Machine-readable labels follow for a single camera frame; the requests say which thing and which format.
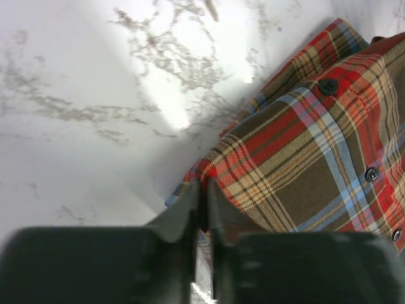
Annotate red brown plaid shirt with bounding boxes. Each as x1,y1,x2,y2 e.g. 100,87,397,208
165,19,404,251

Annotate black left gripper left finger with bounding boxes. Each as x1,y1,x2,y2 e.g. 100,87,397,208
144,182,201,303

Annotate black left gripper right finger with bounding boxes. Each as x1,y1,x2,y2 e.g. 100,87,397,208
207,179,248,303

